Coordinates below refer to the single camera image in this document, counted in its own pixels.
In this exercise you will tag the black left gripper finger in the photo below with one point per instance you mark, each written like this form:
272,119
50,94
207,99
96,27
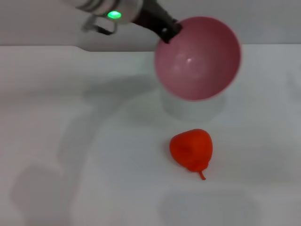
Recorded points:
171,31

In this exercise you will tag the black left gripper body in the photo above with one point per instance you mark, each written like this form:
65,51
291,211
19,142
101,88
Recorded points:
152,16

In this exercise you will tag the pink plastic bowl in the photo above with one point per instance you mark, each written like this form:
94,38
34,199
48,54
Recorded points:
197,68

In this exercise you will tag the soft orange toy fruit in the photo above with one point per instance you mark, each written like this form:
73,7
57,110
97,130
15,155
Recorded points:
191,148

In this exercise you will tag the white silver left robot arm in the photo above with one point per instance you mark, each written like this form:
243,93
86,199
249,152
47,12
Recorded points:
113,9

